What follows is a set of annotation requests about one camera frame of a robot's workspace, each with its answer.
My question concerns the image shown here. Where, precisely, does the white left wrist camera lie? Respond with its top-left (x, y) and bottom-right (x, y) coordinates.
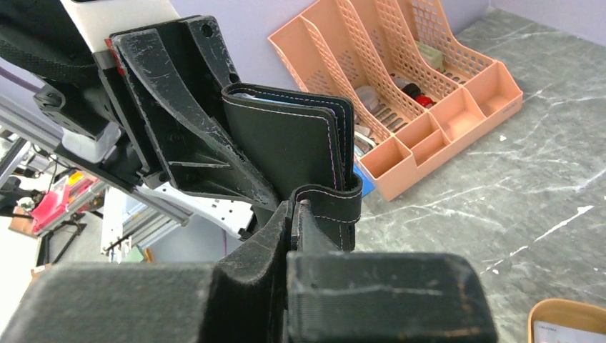
top-left (61, 0), bottom-right (179, 53)

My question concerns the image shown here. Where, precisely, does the orange oval tray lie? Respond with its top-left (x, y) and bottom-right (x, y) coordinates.
top-left (527, 298), bottom-right (605, 342)

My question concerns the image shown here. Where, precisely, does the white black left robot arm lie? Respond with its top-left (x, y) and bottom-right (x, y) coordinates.
top-left (1, 1), bottom-right (283, 211)

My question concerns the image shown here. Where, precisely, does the orange mesh file organizer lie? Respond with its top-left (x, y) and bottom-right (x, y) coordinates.
top-left (269, 1), bottom-right (523, 201)

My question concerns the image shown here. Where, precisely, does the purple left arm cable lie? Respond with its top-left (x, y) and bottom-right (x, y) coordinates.
top-left (0, 64), bottom-right (44, 96)

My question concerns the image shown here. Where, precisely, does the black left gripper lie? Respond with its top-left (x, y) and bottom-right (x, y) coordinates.
top-left (33, 15), bottom-right (281, 212)

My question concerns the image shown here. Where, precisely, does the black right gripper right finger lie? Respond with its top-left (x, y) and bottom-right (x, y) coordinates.
top-left (286, 201), bottom-right (498, 342)

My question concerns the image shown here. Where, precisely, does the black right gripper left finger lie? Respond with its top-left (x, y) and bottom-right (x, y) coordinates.
top-left (1, 202), bottom-right (294, 342)

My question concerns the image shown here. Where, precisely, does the black leather card holder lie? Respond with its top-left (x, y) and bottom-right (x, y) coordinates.
top-left (222, 83), bottom-right (363, 252)

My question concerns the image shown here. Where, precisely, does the white card in tray right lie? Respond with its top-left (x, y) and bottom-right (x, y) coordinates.
top-left (532, 321), bottom-right (605, 343)

